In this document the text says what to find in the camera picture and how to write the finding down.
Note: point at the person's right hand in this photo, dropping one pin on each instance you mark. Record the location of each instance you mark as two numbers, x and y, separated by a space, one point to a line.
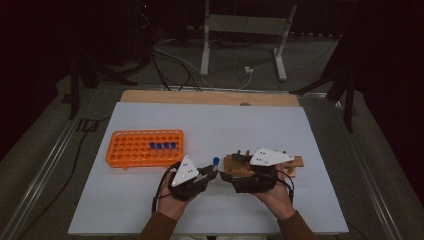
275 203

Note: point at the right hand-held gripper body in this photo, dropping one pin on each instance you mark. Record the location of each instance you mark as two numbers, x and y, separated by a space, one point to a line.
266 156

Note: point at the grey metal stand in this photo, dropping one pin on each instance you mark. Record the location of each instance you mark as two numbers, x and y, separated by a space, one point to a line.
246 25

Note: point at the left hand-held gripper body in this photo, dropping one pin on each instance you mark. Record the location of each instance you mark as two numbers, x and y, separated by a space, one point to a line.
185 171

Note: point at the white table mat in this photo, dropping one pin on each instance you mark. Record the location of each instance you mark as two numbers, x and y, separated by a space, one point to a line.
206 126

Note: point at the person's left hand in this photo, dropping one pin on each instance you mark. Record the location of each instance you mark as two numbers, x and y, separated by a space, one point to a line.
173 208

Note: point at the black tripod stand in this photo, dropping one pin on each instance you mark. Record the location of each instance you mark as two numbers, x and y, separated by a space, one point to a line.
349 110
74 96

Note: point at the white plug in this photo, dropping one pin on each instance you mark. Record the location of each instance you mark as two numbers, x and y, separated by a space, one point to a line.
248 69

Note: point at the blue capped glass test tube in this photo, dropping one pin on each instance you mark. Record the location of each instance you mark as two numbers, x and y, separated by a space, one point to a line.
152 145
166 145
173 145
159 146
216 160

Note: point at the wooden tube rack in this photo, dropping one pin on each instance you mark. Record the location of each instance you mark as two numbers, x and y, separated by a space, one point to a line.
297 162

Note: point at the orange plastic tube rack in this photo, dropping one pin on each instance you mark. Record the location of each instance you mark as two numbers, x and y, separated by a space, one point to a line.
133 132

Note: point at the aluminium floor rail frame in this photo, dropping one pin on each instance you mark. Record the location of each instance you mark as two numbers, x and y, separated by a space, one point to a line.
39 180

